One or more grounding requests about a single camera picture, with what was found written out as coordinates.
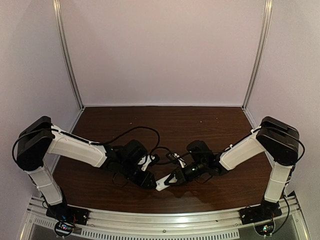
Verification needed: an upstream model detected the white remote control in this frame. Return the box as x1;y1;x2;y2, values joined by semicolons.
156;174;169;192

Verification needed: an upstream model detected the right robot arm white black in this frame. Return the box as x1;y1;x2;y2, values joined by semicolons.
163;116;306;218

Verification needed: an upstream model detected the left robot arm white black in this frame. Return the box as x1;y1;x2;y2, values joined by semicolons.
11;116;157;209

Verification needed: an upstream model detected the right circuit board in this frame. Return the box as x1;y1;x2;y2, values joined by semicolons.
254;220;275;237

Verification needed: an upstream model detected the circuit board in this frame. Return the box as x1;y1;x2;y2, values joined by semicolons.
53;221;75;238
254;220;275;237

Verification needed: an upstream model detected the left circuit board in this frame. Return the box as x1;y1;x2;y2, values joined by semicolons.
53;221;75;238

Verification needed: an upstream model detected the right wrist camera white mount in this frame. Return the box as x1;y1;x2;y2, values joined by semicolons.
166;153;187;168

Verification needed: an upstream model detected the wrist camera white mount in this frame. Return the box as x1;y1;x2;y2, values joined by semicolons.
137;154;160;172
166;153;187;168

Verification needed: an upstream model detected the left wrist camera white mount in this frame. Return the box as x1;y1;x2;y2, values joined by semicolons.
137;154;160;172

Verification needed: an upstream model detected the front aluminium rail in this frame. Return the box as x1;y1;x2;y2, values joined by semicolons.
17;196;311;240

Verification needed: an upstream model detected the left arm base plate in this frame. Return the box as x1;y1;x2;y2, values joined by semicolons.
46;203;90;226

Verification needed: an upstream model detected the right black cable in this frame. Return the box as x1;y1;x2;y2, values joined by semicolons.
149;139;306;213

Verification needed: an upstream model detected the black cable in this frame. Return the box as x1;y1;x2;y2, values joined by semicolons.
149;139;306;213
11;126;161;188

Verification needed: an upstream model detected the left black cable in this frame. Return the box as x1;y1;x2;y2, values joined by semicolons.
11;126;161;188

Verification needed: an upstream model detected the left aluminium corner post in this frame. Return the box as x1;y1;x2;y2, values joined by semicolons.
52;0;85;110

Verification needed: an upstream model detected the aluminium corner post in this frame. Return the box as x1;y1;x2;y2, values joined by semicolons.
52;0;85;110
242;0;273;111

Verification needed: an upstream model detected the right aluminium corner post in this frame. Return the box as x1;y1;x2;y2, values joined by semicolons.
242;0;273;111

